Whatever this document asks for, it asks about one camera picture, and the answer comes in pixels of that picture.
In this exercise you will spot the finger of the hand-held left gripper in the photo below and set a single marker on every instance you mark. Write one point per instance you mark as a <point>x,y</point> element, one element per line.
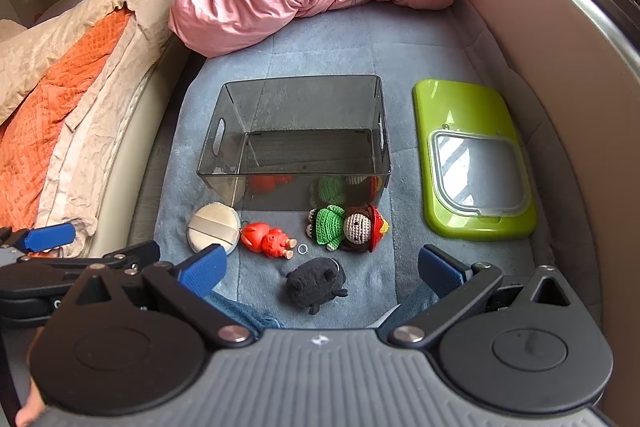
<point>50,237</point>
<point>130,254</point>

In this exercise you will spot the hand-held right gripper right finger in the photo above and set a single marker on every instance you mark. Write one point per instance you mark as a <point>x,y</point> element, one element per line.
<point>440,272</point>

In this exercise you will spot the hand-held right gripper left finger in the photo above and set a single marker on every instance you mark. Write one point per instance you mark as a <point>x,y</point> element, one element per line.
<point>202,269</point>

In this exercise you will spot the round white beige compact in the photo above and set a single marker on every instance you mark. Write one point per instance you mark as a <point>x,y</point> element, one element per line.
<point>210,227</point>

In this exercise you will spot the red hooded toy figure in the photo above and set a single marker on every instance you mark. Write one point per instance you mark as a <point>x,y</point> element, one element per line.
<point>265,239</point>

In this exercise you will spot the black plush toy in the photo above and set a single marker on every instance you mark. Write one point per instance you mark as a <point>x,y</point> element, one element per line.
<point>312,284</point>

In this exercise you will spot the crochet doll with red hat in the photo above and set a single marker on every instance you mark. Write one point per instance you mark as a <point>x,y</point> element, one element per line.
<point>332,224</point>

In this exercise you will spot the grey transparent storage box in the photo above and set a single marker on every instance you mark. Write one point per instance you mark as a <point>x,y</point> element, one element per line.
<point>300,107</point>

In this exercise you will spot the person's right leg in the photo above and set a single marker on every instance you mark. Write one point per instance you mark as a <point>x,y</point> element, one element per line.
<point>410,307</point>

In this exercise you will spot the person's leg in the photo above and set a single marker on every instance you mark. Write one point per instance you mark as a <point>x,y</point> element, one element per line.
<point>235,312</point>
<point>410,307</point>

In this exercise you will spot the person's left leg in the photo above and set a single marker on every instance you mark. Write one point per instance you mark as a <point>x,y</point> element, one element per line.
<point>235,312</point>

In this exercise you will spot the orange and beige blanket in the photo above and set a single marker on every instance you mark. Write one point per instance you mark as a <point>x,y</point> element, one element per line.
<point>60,107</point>

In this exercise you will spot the green plastic lid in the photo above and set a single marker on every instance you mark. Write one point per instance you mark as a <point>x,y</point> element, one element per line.
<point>450,107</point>

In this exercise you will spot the blue-grey plush mat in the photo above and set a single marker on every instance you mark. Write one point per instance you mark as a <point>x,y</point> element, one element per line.
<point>325,47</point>

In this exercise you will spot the beige padded bed rail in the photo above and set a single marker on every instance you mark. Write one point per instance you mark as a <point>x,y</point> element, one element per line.
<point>575,107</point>

